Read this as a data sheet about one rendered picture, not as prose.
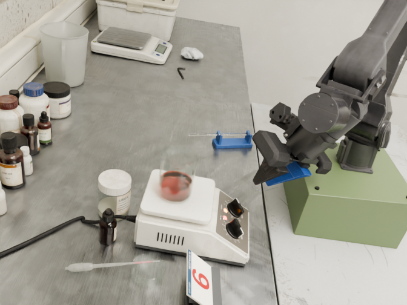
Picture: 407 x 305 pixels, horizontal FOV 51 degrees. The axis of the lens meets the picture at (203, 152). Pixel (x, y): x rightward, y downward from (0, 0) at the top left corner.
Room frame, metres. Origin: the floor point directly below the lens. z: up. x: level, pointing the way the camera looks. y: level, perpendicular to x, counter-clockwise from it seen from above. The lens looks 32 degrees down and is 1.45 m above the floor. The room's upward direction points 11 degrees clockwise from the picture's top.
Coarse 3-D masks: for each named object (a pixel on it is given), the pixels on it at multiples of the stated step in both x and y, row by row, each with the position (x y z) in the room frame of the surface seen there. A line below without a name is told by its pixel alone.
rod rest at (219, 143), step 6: (216, 138) 0.92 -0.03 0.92; (228, 138) 0.94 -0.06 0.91; (234, 138) 0.95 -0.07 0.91; (240, 138) 0.95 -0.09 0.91; (246, 138) 0.95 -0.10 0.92; (216, 144) 0.90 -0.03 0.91; (222, 144) 0.90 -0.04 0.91; (228, 144) 0.91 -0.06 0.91; (234, 144) 0.92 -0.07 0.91; (240, 144) 0.92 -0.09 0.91; (246, 144) 0.93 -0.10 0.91; (252, 144) 0.93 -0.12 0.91
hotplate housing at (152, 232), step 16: (144, 224) 0.52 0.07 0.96; (160, 224) 0.52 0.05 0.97; (176, 224) 0.52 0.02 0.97; (192, 224) 0.53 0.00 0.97; (208, 224) 0.54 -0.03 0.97; (144, 240) 0.52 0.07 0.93; (160, 240) 0.52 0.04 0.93; (176, 240) 0.52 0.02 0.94; (192, 240) 0.52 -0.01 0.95; (208, 240) 0.52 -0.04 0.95; (224, 240) 0.52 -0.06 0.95; (208, 256) 0.52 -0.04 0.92; (224, 256) 0.52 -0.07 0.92; (240, 256) 0.52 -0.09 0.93
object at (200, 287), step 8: (192, 256) 0.49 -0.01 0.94; (192, 264) 0.48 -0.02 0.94; (200, 264) 0.49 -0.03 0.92; (192, 272) 0.46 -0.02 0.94; (200, 272) 0.48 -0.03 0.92; (208, 272) 0.49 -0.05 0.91; (192, 280) 0.44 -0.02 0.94; (200, 280) 0.46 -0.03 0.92; (208, 280) 0.47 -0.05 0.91; (192, 288) 0.43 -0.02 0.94; (200, 288) 0.44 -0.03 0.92; (208, 288) 0.46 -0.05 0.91; (200, 296) 0.43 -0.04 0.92; (208, 296) 0.44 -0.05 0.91; (208, 304) 0.43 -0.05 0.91
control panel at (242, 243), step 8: (224, 200) 0.62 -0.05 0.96; (232, 200) 0.64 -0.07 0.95; (224, 208) 0.60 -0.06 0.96; (232, 216) 0.59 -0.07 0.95; (240, 216) 0.61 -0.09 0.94; (216, 224) 0.55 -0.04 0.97; (224, 224) 0.56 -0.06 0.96; (240, 224) 0.59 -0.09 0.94; (216, 232) 0.53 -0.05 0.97; (224, 232) 0.54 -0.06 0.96; (232, 240) 0.53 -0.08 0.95; (240, 240) 0.55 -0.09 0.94; (240, 248) 0.53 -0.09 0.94
